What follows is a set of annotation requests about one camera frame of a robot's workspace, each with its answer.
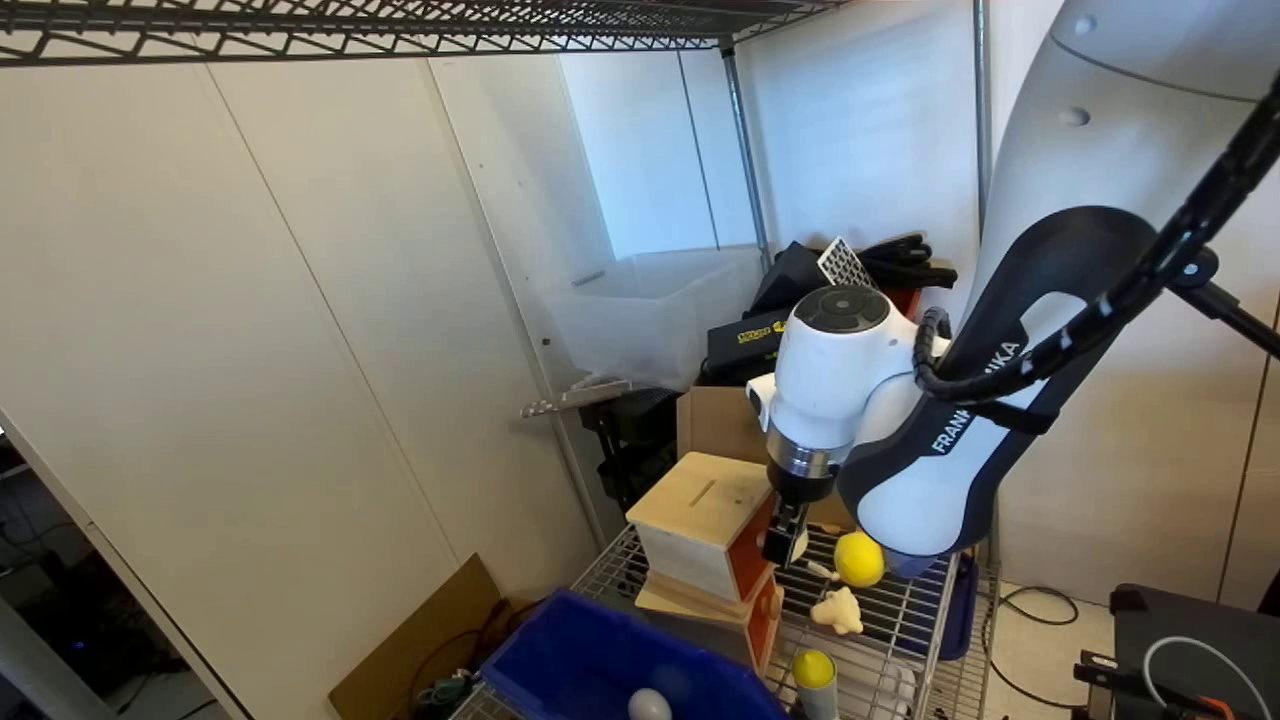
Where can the black bag with yellow logo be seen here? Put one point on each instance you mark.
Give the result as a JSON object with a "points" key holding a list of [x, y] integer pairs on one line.
{"points": [[746, 343]]}

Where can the silver metal bracket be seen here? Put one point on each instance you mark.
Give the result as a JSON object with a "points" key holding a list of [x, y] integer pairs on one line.
{"points": [[574, 396]]}

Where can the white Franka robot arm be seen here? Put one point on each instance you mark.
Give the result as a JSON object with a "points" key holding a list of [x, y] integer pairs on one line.
{"points": [[824, 363]]}

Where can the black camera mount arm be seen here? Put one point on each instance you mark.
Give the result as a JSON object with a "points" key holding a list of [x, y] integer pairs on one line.
{"points": [[1222, 301]]}

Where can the white fluffy object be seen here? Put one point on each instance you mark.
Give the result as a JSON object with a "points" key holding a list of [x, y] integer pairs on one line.
{"points": [[836, 609]]}

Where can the wooden box with red drawers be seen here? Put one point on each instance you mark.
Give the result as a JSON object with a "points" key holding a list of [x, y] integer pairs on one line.
{"points": [[703, 525]]}

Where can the white round plastic disc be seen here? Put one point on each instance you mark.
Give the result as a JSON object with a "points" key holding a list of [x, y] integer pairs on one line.
{"points": [[648, 705]]}

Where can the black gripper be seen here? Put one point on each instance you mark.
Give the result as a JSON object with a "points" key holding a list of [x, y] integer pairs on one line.
{"points": [[793, 496]]}

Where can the yellow foam ball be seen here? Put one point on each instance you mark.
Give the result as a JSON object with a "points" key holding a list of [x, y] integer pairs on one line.
{"points": [[863, 563]]}

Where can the clear plastic storage bin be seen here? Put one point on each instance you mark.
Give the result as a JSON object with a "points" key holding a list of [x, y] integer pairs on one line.
{"points": [[655, 323]]}

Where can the small bottle with yellow cap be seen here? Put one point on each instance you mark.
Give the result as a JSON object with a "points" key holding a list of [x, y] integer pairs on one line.
{"points": [[819, 681]]}

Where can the blue plastic bin tray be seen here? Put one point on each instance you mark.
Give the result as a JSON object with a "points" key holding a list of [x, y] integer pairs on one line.
{"points": [[586, 662]]}

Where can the brown cardboard sheet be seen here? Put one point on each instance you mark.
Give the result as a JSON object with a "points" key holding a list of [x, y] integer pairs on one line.
{"points": [[413, 641]]}

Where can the white computer keyboard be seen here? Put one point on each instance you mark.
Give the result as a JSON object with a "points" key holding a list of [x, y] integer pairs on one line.
{"points": [[841, 262]]}

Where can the brown cardboard box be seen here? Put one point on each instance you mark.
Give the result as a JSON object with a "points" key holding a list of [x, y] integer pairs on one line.
{"points": [[721, 421]]}

